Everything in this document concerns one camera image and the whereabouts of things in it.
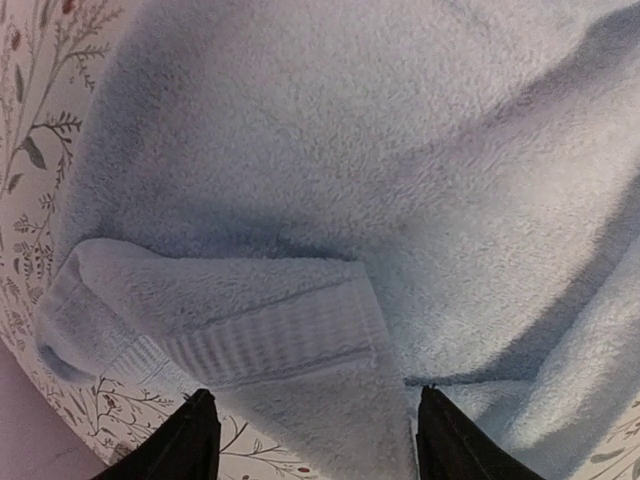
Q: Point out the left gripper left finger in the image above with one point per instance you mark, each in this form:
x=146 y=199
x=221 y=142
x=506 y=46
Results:
x=185 y=447

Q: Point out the floral table cloth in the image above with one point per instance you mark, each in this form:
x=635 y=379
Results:
x=30 y=150

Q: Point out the light blue cloth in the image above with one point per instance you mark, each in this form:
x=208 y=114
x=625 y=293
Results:
x=350 y=200

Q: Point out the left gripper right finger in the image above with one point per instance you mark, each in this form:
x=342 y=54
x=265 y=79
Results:
x=450 y=446

